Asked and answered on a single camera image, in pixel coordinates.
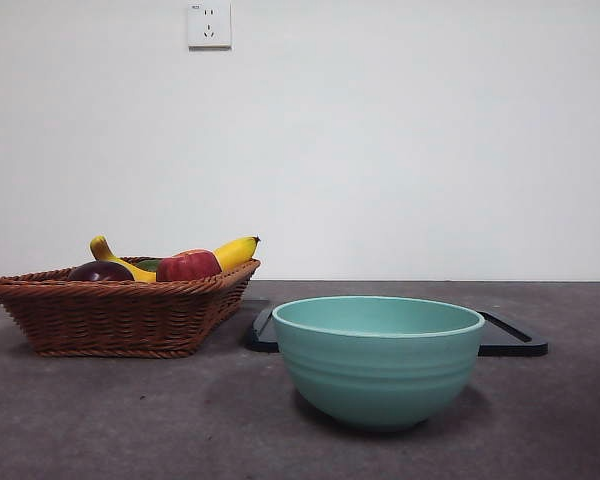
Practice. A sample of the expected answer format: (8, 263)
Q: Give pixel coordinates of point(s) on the white wall socket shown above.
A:
(209, 25)

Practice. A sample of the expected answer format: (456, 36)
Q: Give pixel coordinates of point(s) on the teal ceramic bowl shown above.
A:
(380, 375)

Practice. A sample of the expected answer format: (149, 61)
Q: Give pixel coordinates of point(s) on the brown wicker basket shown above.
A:
(110, 320)

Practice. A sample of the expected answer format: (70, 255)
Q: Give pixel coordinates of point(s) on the red apple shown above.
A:
(187, 266)

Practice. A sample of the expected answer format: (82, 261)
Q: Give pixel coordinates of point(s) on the green fruit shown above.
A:
(149, 264)

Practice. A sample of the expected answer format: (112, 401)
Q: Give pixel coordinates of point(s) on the dark purple plum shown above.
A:
(100, 272)

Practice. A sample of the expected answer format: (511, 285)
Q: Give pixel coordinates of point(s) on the yellow banana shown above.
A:
(235, 250)

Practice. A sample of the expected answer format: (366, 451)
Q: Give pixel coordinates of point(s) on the dark rectangular tray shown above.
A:
(512, 340)

